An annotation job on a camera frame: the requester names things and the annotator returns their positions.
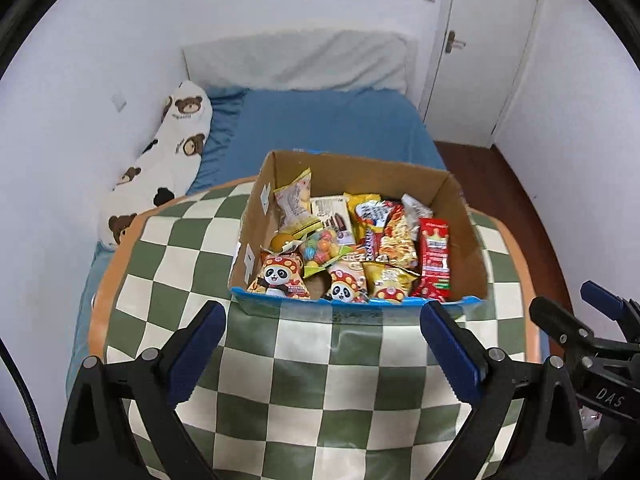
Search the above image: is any white door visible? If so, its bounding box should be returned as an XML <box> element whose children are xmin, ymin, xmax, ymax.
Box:
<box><xmin>417</xmin><ymin>0</ymin><xmax>544</xmax><ymax>149</ymax></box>

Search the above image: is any beige wafer packet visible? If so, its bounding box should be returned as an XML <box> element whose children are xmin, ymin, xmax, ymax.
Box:
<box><xmin>310</xmin><ymin>195</ymin><xmax>353</xmax><ymax>243</ymax></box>

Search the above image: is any colourful candy ball bag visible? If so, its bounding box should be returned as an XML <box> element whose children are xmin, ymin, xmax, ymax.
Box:
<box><xmin>299</xmin><ymin>227</ymin><xmax>342</xmax><ymax>267</ymax></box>

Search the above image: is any black cable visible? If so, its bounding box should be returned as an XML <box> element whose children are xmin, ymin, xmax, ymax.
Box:
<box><xmin>0</xmin><ymin>337</ymin><xmax>57</xmax><ymax>480</ymax></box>

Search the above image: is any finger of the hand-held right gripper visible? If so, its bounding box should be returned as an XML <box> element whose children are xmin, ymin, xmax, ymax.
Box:
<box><xmin>580</xmin><ymin>281</ymin><xmax>640</xmax><ymax>333</ymax></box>
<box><xmin>529</xmin><ymin>296</ymin><xmax>601</xmax><ymax>361</ymax></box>

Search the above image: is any yellow black striped packet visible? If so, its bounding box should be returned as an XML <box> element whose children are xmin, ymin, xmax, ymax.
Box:
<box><xmin>285</xmin><ymin>216</ymin><xmax>321</xmax><ymax>238</ymax></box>

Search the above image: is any yellow and black snack packet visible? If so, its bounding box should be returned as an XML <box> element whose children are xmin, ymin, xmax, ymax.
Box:
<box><xmin>344</xmin><ymin>192</ymin><xmax>401</xmax><ymax>241</ymax></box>

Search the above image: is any blue bed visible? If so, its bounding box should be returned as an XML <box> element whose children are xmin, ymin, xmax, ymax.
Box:
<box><xmin>65</xmin><ymin>87</ymin><xmax>448</xmax><ymax>386</ymax></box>

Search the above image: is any orange noodle snack packet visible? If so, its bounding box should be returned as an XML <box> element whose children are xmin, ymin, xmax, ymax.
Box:
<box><xmin>378</xmin><ymin>204</ymin><xmax>420</xmax><ymax>268</ymax></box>

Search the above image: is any grey cookie packet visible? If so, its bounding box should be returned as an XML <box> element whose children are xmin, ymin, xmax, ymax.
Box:
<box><xmin>401</xmin><ymin>194</ymin><xmax>434</xmax><ymax>228</ymax></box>

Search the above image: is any yellow chip packet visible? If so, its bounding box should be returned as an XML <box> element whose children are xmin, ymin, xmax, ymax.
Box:
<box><xmin>362</xmin><ymin>261</ymin><xmax>420</xmax><ymax>306</ymax></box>

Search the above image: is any yellow pastry packet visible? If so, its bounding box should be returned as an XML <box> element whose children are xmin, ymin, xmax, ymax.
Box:
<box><xmin>273</xmin><ymin>169</ymin><xmax>315</xmax><ymax>228</ymax></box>

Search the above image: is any bear print pillow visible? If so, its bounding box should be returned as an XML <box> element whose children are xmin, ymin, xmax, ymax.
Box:
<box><xmin>97</xmin><ymin>80</ymin><xmax>214</xmax><ymax>253</ymax></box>

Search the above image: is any green checkered tablecloth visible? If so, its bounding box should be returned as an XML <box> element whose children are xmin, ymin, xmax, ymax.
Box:
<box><xmin>102</xmin><ymin>180</ymin><xmax>529</xmax><ymax>480</ymax></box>

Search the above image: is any round orange snack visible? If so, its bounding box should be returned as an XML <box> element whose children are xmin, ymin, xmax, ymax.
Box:
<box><xmin>270</xmin><ymin>232</ymin><xmax>301</xmax><ymax>254</ymax></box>

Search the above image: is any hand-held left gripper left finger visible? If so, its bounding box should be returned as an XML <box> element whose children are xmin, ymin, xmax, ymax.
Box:
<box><xmin>57</xmin><ymin>301</ymin><xmax>228</xmax><ymax>480</ymax></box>

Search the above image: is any brown cardboard box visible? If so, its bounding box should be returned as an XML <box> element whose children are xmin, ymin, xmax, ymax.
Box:
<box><xmin>228</xmin><ymin>150</ymin><xmax>489</xmax><ymax>317</ymax></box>

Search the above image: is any orange-rimmed table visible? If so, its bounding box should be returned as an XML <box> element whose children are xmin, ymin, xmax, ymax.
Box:
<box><xmin>87</xmin><ymin>175</ymin><xmax>544</xmax><ymax>367</ymax></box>

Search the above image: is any panda print snack packet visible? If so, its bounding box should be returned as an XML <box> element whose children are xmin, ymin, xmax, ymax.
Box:
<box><xmin>246</xmin><ymin>253</ymin><xmax>307</xmax><ymax>301</ymax></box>
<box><xmin>324</xmin><ymin>259</ymin><xmax>369</xmax><ymax>306</ymax></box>

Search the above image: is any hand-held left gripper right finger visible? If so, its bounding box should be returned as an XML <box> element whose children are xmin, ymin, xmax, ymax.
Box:
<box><xmin>420</xmin><ymin>300</ymin><xmax>589</xmax><ymax>480</ymax></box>

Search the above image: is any red long snack packet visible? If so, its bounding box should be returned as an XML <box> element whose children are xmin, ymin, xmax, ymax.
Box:
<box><xmin>411</xmin><ymin>217</ymin><xmax>453</xmax><ymax>304</ymax></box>

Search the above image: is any white pillow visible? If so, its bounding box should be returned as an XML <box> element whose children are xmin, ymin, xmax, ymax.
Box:
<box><xmin>181</xmin><ymin>30</ymin><xmax>419</xmax><ymax>95</ymax></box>

